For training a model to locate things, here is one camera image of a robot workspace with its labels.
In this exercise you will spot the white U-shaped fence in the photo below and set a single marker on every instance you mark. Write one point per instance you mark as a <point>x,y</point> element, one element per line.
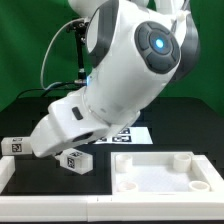
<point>99,208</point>

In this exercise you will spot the black camera stand pole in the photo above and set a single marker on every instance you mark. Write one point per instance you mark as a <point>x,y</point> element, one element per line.
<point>79,29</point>

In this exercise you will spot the white paper marker sheet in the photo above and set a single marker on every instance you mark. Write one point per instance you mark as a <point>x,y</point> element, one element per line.
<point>130,135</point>

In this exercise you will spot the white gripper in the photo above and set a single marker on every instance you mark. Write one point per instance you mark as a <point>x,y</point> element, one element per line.
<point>68,124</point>

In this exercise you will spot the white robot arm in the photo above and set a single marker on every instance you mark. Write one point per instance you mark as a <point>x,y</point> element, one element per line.
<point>135,52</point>

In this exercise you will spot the white square table top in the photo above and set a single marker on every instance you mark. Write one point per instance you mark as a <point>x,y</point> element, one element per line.
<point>163,172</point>

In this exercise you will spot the green backdrop curtain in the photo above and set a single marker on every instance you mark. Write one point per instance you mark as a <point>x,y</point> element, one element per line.
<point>27,26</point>

